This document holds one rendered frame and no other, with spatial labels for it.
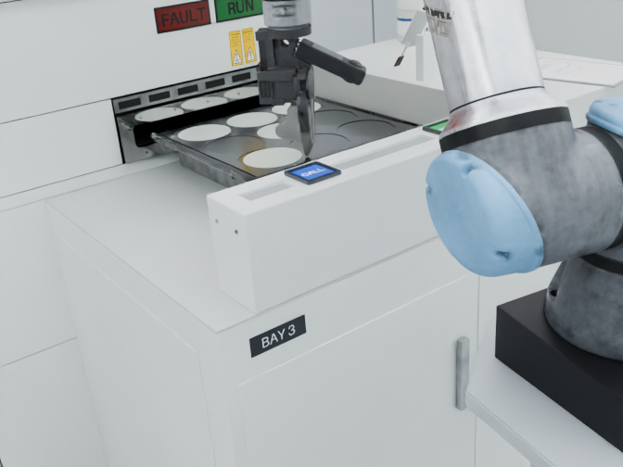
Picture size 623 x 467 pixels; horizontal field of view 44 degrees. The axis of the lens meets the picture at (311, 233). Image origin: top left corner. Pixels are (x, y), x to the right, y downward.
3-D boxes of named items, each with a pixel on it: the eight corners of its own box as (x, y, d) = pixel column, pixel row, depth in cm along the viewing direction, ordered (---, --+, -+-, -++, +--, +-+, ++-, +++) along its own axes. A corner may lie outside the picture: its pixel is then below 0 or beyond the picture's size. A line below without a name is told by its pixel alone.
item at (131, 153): (122, 162, 150) (114, 115, 146) (303, 112, 173) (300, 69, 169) (127, 164, 148) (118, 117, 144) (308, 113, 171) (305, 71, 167)
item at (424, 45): (400, 78, 147) (399, 6, 141) (414, 73, 149) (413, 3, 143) (423, 82, 142) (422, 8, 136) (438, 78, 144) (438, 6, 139)
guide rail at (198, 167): (180, 164, 154) (177, 150, 153) (188, 162, 155) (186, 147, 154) (335, 240, 117) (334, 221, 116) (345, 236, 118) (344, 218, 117)
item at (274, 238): (217, 289, 105) (204, 195, 100) (489, 181, 134) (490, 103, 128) (254, 315, 98) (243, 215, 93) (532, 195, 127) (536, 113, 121)
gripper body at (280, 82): (268, 96, 129) (261, 23, 124) (319, 94, 128) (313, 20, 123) (260, 108, 122) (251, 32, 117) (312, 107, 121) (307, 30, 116)
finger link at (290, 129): (279, 155, 129) (274, 102, 125) (314, 154, 128) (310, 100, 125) (276, 161, 127) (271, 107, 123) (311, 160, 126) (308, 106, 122)
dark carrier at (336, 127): (159, 136, 147) (158, 133, 147) (302, 98, 165) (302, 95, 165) (257, 180, 122) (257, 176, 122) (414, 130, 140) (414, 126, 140)
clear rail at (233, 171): (149, 139, 148) (148, 132, 147) (156, 137, 148) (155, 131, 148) (255, 188, 120) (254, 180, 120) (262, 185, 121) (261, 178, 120)
